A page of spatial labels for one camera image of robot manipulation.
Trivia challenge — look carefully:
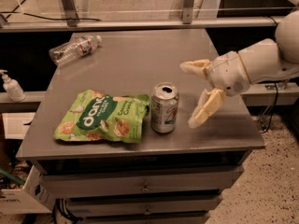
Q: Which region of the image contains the black cable right side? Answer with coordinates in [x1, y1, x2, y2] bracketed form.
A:
[261, 82, 279, 134]

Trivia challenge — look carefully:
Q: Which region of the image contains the white cardboard box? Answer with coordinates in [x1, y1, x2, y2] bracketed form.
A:
[0, 166, 55, 215]

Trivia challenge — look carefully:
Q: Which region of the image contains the green hose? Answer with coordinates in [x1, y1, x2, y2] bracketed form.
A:
[0, 169, 25, 187]

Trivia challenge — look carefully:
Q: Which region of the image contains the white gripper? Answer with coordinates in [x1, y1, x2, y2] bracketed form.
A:
[179, 51, 249, 128]

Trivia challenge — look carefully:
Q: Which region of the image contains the white pump dispenser bottle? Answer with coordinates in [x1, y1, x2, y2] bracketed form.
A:
[0, 70, 26, 102]

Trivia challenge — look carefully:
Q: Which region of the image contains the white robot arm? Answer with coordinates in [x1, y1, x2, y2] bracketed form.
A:
[180, 11, 299, 128]

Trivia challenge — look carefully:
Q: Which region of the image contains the clear plastic water bottle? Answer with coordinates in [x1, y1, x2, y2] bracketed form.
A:
[49, 35, 102, 66]

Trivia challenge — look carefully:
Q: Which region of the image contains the green rice chip bag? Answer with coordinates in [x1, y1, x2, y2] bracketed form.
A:
[54, 90, 150, 143]

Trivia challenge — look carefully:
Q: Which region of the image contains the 7up soda can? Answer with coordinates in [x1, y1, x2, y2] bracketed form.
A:
[150, 82, 179, 133]

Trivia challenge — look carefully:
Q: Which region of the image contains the grey metal drawer cabinet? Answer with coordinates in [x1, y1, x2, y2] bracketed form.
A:
[15, 28, 266, 224]

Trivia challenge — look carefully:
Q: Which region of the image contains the black cable on floor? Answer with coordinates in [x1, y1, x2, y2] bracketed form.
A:
[0, 11, 102, 22]

